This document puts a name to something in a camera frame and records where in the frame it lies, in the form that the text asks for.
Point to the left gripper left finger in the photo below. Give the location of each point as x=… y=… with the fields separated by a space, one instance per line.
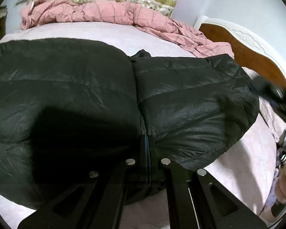
x=85 y=171

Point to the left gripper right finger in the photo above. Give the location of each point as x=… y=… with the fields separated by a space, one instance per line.
x=195 y=198

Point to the black puffer jacket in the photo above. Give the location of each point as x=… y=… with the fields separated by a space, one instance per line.
x=194 y=108

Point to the wooden white headboard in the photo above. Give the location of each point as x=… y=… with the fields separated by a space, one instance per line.
x=251 y=51

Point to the pink bed sheet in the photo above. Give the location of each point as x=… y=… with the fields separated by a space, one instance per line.
x=247 y=169

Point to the pink checked quilt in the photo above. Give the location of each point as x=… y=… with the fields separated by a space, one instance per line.
x=124 y=13

